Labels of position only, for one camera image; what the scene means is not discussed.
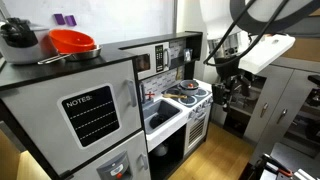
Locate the grey toy pot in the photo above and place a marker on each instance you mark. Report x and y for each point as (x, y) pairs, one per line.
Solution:
(185, 89)

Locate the small toy jar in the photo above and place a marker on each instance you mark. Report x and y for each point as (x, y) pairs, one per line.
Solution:
(187, 55)

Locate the grey toy freezer door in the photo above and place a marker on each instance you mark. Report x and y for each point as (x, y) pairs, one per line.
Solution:
(136, 146)

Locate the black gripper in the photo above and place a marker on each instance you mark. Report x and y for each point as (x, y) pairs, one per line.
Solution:
(228, 68)

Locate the white wrist mount plate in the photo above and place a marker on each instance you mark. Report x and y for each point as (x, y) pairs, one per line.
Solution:
(266, 53)

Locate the black machine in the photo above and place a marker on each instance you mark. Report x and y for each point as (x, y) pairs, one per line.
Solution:
(314, 93)

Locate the grey toy water dispenser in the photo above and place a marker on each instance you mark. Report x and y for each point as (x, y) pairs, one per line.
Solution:
(113, 166)

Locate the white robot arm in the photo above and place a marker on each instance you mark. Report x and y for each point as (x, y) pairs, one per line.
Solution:
(220, 16)

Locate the grey toy sink basin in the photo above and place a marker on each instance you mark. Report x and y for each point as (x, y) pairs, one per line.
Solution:
(156, 108)

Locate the wooden toy spoon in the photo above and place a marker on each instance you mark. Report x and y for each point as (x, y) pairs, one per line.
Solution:
(173, 96)

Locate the white toy oven door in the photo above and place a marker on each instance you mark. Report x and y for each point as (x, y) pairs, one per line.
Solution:
(196, 133)

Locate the grey toy fridge door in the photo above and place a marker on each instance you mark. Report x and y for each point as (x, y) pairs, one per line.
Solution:
(40, 103)

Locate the black and red equipment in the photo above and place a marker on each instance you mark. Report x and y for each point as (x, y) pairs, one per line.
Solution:
(276, 170)

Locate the whiteboard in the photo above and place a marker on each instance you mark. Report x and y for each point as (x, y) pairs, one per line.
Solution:
(116, 16)

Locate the toy microwave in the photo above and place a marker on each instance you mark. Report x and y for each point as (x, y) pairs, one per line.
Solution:
(150, 53)

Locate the orange plastic bowl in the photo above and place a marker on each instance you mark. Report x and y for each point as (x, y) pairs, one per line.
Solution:
(71, 40)

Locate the grey toy faucet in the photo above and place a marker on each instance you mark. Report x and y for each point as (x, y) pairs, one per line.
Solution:
(142, 91)

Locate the metal frying pan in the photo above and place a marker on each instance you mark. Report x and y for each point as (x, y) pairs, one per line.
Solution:
(85, 54)

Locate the black notes chalkboard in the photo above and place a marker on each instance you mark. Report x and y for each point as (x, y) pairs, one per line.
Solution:
(90, 116)

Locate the grey metal cabinet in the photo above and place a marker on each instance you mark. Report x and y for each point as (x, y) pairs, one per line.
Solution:
(286, 86)

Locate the grey round stove knob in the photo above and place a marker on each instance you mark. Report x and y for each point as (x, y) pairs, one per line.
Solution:
(205, 105)
(210, 100)
(192, 115)
(199, 109)

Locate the white object with red cap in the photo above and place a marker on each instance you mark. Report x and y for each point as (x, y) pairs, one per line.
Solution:
(190, 85)

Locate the toy kitchen playset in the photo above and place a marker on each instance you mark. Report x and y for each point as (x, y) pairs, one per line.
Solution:
(116, 56)

